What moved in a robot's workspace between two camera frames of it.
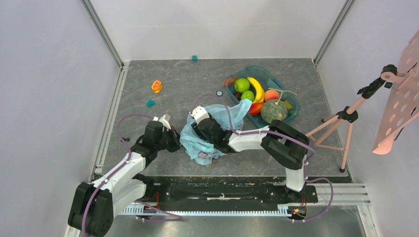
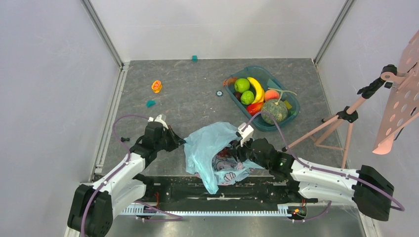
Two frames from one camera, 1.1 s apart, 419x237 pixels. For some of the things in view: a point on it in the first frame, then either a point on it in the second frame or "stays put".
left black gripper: (176, 140) stays put
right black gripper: (201, 130) to (240, 150)
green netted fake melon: (273, 109) stays put
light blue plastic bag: (200, 150) to (200, 147)
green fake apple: (241, 85) stays put
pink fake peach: (271, 94) stays put
